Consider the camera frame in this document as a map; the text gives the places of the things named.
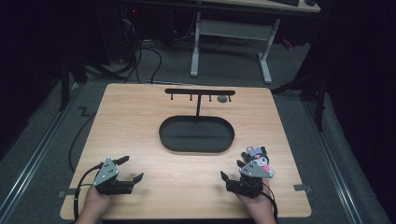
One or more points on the person's left hand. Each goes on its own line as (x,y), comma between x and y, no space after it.
(96,202)

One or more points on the grey round table grommet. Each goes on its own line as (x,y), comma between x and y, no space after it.
(222,99)

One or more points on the black hook rack with tray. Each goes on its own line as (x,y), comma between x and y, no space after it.
(196,135)

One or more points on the person's right hand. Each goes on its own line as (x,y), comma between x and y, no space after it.
(260,203)

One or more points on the black and pink plush doll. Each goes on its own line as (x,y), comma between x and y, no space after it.
(260,158)

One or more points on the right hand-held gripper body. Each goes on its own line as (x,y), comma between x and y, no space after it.
(252,172)

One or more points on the small red object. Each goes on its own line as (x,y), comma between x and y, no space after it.
(287,44)

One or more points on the metal floor rail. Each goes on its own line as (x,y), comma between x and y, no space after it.
(334,168)
(34,158)

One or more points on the grey tape strip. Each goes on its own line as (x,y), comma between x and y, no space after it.
(302,187)
(67,193)

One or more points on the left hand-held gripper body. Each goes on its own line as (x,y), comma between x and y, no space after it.
(107,174)

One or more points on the black metal stand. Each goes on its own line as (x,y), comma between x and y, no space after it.
(319,99)
(64,84)

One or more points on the black computer mouse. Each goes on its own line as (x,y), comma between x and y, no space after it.
(310,2)

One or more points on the white frame desk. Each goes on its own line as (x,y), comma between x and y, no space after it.
(236,29)

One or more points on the black computer tower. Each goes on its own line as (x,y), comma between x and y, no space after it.
(129,31)

